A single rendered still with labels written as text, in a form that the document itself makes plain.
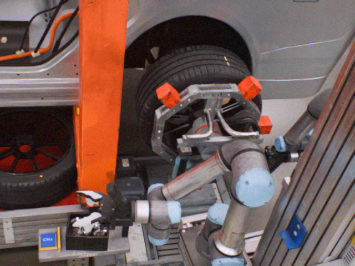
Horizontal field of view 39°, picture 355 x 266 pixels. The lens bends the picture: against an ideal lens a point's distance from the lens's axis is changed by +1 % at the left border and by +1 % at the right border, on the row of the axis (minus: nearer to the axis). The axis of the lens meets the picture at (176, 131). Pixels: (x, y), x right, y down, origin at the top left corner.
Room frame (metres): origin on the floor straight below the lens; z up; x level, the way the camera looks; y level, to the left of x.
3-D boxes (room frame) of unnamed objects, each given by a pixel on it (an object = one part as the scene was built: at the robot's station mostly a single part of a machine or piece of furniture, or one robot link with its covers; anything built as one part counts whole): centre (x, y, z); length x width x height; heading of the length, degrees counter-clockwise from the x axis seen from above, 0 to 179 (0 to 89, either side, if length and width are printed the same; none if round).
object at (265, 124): (2.01, -0.44, 0.85); 0.09 x 0.08 x 0.07; 109
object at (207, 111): (1.76, -0.09, 1.03); 0.19 x 0.18 x 0.11; 19
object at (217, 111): (1.82, -0.28, 1.03); 0.19 x 0.18 x 0.11; 19
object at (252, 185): (1.10, -0.27, 1.19); 0.15 x 0.12 x 0.55; 12
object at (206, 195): (2.07, -0.09, 0.32); 0.40 x 0.30 x 0.28; 109
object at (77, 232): (1.39, 0.33, 0.51); 0.20 x 0.14 x 0.13; 100
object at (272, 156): (1.80, -0.51, 0.86); 0.12 x 0.08 x 0.09; 113
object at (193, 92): (1.91, -0.14, 0.85); 0.54 x 0.07 x 0.54; 109
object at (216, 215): (1.22, -0.24, 0.98); 0.13 x 0.12 x 0.14; 12
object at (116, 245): (1.39, 0.34, 0.44); 0.43 x 0.17 x 0.03; 109
